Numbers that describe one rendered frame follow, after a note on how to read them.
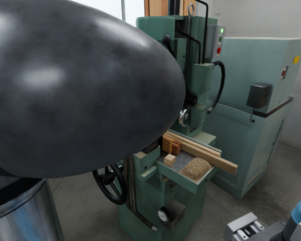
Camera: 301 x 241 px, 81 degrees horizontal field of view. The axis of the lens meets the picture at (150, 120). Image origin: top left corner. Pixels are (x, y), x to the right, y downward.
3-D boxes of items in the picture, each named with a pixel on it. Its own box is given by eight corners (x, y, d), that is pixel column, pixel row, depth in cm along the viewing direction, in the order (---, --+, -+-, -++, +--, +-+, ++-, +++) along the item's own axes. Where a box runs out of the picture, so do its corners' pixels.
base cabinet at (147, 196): (119, 226, 148) (110, 158, 116) (163, 187, 186) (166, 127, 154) (160, 270, 120) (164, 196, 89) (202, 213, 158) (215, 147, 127)
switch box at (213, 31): (202, 58, 98) (206, 25, 91) (210, 56, 104) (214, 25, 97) (212, 59, 94) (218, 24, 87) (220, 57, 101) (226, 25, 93)
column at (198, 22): (158, 132, 128) (161, 17, 97) (176, 122, 143) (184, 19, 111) (185, 144, 115) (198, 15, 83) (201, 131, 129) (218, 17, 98)
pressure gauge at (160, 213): (156, 218, 89) (156, 207, 85) (161, 213, 91) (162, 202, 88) (166, 226, 85) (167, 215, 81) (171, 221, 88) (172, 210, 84)
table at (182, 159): (96, 147, 104) (95, 139, 101) (134, 129, 124) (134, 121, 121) (184, 211, 67) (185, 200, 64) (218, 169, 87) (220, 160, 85)
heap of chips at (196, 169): (178, 172, 77) (179, 165, 76) (195, 157, 87) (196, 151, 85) (197, 182, 72) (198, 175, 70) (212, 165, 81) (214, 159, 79)
